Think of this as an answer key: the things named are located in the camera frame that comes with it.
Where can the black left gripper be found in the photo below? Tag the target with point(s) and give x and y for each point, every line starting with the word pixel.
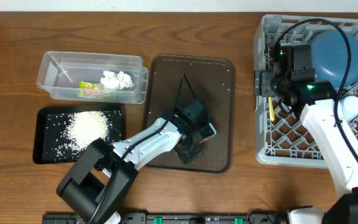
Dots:
pixel 189 157

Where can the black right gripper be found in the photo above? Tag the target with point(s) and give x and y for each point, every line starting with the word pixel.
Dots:
pixel 262 81

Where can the dark blue plate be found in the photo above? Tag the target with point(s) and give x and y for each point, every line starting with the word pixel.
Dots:
pixel 329 58

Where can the pale yellow spoon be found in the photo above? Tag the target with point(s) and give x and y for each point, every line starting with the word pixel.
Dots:
pixel 271 109

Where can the light blue cup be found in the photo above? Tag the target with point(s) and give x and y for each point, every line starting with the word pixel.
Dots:
pixel 349 106

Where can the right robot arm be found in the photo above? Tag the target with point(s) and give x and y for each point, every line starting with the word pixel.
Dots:
pixel 316 105

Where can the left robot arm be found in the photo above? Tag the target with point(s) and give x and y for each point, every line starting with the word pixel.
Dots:
pixel 100 179

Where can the grey dishwasher rack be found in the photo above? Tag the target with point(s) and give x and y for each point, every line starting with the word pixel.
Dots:
pixel 285 142

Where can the clear plastic waste bin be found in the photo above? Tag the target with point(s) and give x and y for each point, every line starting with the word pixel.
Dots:
pixel 61 72

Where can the dark brown serving tray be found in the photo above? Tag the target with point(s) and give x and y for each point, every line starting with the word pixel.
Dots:
pixel 210 80

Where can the crumpled white tissue in bin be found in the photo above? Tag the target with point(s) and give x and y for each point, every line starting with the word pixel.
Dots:
pixel 116 81

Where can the pile of white rice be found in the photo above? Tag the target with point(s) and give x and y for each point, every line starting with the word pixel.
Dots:
pixel 85 127

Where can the green yellow snack wrapper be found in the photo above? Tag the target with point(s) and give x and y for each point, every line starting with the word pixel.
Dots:
pixel 93 91

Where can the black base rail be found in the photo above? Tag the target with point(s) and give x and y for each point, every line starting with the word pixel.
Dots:
pixel 256 216

